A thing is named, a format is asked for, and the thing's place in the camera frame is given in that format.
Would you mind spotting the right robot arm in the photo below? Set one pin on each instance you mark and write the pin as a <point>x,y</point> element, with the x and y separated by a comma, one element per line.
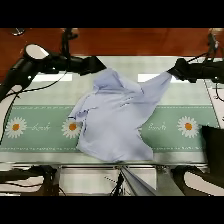
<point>207,70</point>

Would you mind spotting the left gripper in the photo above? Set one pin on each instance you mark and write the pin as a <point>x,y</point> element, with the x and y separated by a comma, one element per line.
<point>90,65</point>

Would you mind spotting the light blue shirt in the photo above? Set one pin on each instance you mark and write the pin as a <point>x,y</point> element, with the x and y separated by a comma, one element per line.
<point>115,123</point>

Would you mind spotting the silver frame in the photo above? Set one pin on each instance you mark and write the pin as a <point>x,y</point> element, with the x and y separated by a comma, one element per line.
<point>143,185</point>

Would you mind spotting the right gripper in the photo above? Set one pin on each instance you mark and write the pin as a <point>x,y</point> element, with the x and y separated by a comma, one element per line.
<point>181,70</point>

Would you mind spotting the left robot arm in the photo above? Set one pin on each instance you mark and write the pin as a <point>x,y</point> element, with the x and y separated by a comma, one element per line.
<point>19,72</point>

